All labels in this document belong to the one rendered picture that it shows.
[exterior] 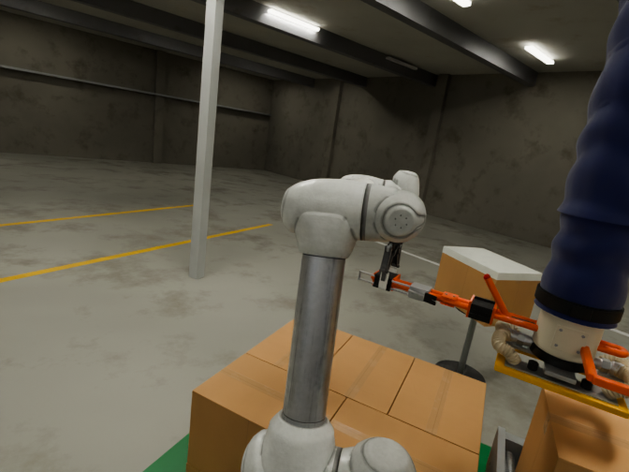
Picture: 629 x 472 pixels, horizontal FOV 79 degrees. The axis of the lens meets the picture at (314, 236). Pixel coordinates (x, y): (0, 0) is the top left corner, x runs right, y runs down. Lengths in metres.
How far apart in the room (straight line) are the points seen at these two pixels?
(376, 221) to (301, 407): 0.44
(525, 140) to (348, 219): 10.27
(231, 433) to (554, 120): 10.04
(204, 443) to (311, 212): 1.44
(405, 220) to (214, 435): 1.45
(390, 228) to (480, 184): 10.57
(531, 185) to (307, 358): 10.17
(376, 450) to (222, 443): 1.13
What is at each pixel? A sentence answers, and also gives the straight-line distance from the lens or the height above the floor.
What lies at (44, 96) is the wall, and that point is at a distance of 15.26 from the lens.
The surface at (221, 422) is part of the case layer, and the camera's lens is 1.91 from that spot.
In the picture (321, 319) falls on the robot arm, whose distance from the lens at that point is 0.86.
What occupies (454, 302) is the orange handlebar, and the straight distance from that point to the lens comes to 1.44.
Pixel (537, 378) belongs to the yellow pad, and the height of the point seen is 1.11.
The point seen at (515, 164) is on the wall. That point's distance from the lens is 11.02.
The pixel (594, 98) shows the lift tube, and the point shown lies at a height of 1.92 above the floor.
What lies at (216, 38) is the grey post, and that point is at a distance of 4.34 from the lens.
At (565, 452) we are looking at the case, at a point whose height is 0.95.
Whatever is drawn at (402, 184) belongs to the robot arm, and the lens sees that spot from 1.39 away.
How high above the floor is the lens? 1.70
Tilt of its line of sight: 14 degrees down
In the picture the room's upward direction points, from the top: 8 degrees clockwise
